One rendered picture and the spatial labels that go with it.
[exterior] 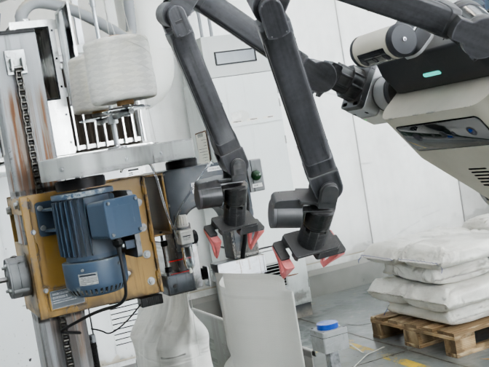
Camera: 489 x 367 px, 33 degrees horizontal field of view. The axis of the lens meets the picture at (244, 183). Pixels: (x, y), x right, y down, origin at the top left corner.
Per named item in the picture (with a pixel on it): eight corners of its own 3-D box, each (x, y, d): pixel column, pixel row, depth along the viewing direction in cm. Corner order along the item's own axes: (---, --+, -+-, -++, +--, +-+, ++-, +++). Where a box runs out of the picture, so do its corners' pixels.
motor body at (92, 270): (138, 287, 196) (120, 184, 195) (75, 302, 190) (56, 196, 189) (121, 282, 210) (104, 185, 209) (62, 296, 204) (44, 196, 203)
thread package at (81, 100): (132, 107, 224) (121, 45, 223) (80, 114, 219) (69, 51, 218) (118, 112, 238) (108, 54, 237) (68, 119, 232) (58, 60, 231)
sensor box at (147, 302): (164, 303, 220) (162, 293, 220) (142, 308, 218) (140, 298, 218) (158, 301, 224) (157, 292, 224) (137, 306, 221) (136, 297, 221)
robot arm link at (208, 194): (245, 158, 196) (234, 152, 204) (199, 164, 193) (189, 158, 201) (249, 207, 199) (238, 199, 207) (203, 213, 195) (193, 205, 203)
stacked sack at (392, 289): (490, 282, 521) (487, 260, 520) (407, 308, 490) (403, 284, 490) (445, 278, 558) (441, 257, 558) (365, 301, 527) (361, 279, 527)
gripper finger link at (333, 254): (295, 258, 178) (303, 229, 171) (324, 250, 180) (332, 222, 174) (309, 282, 174) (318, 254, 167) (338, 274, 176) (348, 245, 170)
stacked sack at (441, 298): (536, 289, 483) (532, 265, 482) (447, 317, 455) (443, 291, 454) (486, 283, 522) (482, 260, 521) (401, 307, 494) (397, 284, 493)
